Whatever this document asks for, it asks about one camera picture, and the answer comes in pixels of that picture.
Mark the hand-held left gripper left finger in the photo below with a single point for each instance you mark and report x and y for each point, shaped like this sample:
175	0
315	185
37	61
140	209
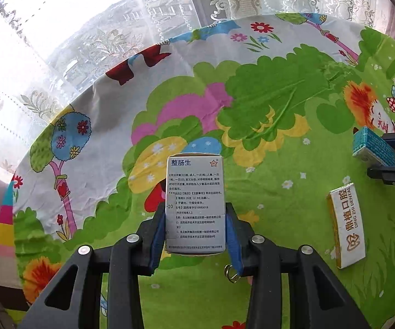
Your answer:
156	234

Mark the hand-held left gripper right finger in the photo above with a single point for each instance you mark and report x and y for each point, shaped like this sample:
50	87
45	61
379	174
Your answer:
233	243

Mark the black metal binder clip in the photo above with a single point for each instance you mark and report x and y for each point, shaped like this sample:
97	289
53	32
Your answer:
232	274

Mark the small teal and white box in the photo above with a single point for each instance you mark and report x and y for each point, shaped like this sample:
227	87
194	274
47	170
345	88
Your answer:
372	145

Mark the white and blue medicine box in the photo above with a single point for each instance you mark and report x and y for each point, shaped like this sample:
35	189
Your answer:
195	198

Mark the long white and gold box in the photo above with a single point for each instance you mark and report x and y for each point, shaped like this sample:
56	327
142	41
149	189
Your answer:
348	226

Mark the green cartoon printed blanket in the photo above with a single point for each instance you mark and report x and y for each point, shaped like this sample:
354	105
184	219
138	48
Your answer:
269	126

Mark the white lace curtain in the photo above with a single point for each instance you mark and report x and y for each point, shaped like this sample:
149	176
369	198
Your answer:
80	41

